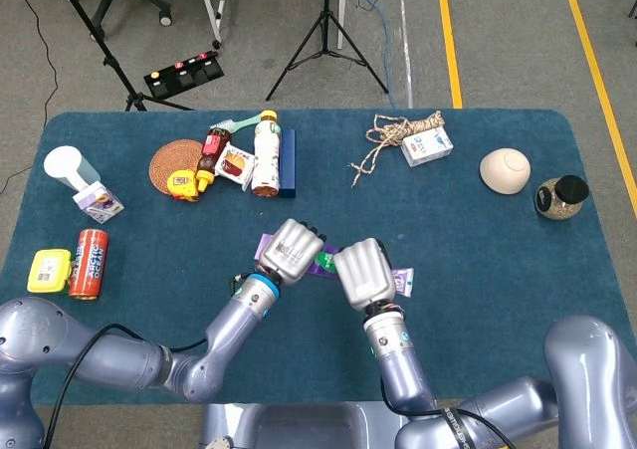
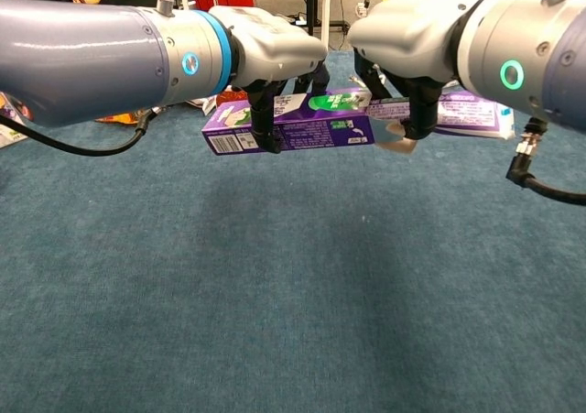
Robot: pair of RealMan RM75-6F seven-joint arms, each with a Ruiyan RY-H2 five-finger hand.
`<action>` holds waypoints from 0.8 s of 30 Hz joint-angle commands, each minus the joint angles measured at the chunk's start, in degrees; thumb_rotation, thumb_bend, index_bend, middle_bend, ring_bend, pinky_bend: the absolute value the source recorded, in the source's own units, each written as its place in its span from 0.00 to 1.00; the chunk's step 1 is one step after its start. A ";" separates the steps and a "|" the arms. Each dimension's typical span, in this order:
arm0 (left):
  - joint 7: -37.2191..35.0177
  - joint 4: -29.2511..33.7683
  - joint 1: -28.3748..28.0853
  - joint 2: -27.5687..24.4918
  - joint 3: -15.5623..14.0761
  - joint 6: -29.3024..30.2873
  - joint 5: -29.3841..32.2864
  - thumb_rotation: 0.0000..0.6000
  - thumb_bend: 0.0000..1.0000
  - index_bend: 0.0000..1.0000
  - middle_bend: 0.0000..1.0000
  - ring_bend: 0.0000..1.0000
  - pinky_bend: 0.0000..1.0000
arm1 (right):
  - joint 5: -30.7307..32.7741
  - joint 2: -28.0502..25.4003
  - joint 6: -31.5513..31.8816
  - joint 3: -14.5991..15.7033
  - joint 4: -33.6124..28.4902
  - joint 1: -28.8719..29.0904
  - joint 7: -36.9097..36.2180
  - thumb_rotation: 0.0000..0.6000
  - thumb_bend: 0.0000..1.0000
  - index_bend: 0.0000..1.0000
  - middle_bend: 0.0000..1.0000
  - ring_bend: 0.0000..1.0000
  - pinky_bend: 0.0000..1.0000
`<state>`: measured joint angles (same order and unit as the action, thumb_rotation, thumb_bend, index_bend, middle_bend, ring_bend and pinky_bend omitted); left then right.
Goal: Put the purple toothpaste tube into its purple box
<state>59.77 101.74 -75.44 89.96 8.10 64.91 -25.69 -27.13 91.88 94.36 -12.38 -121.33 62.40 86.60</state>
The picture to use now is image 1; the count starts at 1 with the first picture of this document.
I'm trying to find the red Arctic Ocean can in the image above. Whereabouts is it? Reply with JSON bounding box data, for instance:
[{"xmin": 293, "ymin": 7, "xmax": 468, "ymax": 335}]
[{"xmin": 68, "ymin": 228, "xmax": 109, "ymax": 302}]

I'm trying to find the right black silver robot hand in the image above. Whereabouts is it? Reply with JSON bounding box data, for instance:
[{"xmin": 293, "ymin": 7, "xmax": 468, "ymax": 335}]
[{"xmin": 332, "ymin": 238, "xmax": 399, "ymax": 313}]

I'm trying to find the white blue small carton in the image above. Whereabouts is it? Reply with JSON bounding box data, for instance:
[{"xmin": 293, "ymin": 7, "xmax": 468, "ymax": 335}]
[{"xmin": 400, "ymin": 125, "xmax": 454, "ymax": 168}]

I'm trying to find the white upright post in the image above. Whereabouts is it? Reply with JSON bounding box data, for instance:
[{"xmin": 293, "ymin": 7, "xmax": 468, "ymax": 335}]
[{"xmin": 336, "ymin": 0, "xmax": 348, "ymax": 51}]

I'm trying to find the small purple drink carton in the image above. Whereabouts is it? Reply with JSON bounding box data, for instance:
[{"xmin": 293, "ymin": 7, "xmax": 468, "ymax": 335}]
[{"xmin": 72, "ymin": 180, "xmax": 125, "ymax": 224}]

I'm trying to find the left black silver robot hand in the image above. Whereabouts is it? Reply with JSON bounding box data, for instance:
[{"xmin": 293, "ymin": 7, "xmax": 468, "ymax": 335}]
[{"xmin": 259, "ymin": 218, "xmax": 327, "ymax": 287}]

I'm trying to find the white metal frame leg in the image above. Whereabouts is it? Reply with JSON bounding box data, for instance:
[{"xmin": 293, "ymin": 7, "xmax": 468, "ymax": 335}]
[{"xmin": 193, "ymin": 0, "xmax": 233, "ymax": 50}]

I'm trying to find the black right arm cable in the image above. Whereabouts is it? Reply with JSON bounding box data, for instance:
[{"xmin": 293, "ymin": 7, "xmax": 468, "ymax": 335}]
[{"xmin": 380, "ymin": 376, "xmax": 517, "ymax": 449}]

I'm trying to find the black camera tripod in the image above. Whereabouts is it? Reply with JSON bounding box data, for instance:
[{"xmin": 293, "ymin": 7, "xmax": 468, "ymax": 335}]
[{"xmin": 265, "ymin": 0, "xmax": 390, "ymax": 103}]

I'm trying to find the black slanted light stand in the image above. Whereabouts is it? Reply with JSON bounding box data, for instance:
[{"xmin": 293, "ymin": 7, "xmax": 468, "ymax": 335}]
[{"xmin": 49, "ymin": 0, "xmax": 195, "ymax": 112}]

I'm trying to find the red white snack packet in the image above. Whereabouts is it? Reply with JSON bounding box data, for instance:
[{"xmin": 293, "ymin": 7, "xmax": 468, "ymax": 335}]
[{"xmin": 214, "ymin": 142, "xmax": 257, "ymax": 192}]

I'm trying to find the blue carpet table mat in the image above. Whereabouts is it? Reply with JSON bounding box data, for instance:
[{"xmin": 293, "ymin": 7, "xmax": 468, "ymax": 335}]
[{"xmin": 0, "ymin": 109, "xmax": 637, "ymax": 406}]

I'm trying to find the round woven brown coaster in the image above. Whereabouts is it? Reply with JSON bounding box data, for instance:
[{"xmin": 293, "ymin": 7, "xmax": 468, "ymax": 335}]
[{"xmin": 148, "ymin": 138, "xmax": 205, "ymax": 196}]

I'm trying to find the glass jar black lid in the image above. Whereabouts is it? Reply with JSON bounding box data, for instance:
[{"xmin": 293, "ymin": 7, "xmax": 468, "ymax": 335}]
[{"xmin": 534, "ymin": 174, "xmax": 591, "ymax": 220}]

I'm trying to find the yellow tape measure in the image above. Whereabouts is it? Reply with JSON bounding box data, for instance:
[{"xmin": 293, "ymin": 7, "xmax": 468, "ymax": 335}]
[{"xmin": 165, "ymin": 167, "xmax": 200, "ymax": 202}]

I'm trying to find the dark blue long box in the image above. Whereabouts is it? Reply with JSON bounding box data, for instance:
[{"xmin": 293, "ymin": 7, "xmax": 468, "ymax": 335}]
[{"xmin": 278, "ymin": 128, "xmax": 298, "ymax": 199}]

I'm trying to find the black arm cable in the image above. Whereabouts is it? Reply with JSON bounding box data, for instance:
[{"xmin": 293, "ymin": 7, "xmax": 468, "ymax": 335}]
[
  {"xmin": 42, "ymin": 323, "xmax": 208, "ymax": 449},
  {"xmin": 380, "ymin": 376, "xmax": 517, "ymax": 449}
]

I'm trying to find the white label tea bottle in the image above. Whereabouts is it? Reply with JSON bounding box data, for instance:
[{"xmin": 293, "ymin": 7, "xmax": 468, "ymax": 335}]
[{"xmin": 250, "ymin": 110, "xmax": 283, "ymax": 198}]

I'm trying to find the black foot pedal board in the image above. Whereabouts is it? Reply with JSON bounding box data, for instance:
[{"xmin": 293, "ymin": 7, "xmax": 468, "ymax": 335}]
[{"xmin": 143, "ymin": 50, "xmax": 225, "ymax": 100}]

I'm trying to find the blue floor cable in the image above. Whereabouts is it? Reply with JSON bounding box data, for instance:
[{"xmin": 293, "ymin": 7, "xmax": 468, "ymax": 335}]
[{"xmin": 355, "ymin": 0, "xmax": 399, "ymax": 111}]

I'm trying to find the purple toothpaste carton box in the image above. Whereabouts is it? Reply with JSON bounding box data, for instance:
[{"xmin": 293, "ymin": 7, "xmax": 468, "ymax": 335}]
[{"xmin": 253, "ymin": 234, "xmax": 344, "ymax": 281}]

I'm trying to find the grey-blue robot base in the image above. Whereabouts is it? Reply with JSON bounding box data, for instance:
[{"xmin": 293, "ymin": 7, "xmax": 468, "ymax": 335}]
[{"xmin": 198, "ymin": 401, "xmax": 405, "ymax": 449}]

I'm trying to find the brown sauce bottle yellow cap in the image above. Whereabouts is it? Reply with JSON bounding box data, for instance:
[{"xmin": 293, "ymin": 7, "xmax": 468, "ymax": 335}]
[{"xmin": 195, "ymin": 126, "xmax": 233, "ymax": 193}]

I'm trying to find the beige twine rope bundle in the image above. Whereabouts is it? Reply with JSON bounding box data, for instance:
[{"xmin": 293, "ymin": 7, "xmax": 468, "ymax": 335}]
[{"xmin": 347, "ymin": 110, "xmax": 445, "ymax": 189}]

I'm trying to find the beige bowl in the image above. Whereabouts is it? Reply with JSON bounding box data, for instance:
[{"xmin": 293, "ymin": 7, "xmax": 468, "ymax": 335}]
[{"xmin": 479, "ymin": 147, "xmax": 531, "ymax": 196}]

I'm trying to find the yellow plastic lidded box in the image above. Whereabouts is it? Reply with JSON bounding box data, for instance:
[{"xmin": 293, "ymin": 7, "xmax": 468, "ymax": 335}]
[{"xmin": 27, "ymin": 248, "xmax": 74, "ymax": 294}]

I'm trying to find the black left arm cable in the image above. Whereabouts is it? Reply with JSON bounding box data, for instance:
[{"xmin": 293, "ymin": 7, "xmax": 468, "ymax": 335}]
[{"xmin": 42, "ymin": 323, "xmax": 208, "ymax": 449}]

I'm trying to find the white plastic cup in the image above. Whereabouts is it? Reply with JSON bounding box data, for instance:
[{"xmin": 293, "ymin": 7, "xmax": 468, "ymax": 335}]
[{"xmin": 43, "ymin": 144, "xmax": 102, "ymax": 193}]

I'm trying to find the thin black floor cable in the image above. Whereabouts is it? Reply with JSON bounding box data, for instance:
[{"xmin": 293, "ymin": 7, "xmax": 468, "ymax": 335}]
[{"xmin": 0, "ymin": 0, "xmax": 60, "ymax": 194}]

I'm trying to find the teal handled brush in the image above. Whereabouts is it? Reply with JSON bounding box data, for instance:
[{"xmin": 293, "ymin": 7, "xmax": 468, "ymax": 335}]
[{"xmin": 209, "ymin": 112, "xmax": 265, "ymax": 134}]

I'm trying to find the purple white toothpaste tube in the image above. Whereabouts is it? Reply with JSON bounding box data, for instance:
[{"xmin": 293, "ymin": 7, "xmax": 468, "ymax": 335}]
[{"xmin": 390, "ymin": 267, "xmax": 415, "ymax": 299}]

